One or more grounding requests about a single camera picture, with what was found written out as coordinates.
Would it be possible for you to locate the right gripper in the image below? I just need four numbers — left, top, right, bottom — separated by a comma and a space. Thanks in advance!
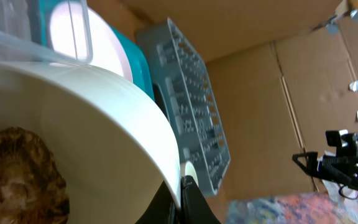
291, 152, 358, 200

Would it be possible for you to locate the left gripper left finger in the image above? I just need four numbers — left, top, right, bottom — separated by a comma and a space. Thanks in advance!
135, 182, 178, 224

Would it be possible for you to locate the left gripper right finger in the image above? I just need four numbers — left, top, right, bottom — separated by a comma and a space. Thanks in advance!
180, 175, 221, 224

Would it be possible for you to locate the white cup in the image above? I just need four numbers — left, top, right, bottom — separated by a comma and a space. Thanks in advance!
180, 161, 199, 185

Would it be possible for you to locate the small white bowl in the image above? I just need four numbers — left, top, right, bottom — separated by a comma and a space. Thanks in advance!
0, 62, 181, 223

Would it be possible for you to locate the brown food chunk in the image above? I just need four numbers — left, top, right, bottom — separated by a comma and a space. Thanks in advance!
0, 127, 70, 223

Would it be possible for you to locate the grey dishwasher rack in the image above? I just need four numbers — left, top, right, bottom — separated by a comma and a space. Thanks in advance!
135, 18, 231, 197

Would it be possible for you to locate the teal serving tray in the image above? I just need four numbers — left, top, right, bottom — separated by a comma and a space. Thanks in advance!
37, 0, 154, 98

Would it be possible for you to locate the large white plate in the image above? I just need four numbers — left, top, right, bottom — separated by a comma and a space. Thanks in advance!
49, 1, 133, 82

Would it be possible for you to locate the clear plastic bin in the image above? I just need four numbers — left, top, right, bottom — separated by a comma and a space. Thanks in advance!
0, 0, 93, 63

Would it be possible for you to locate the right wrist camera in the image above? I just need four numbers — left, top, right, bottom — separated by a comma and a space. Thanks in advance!
325, 129, 358, 157

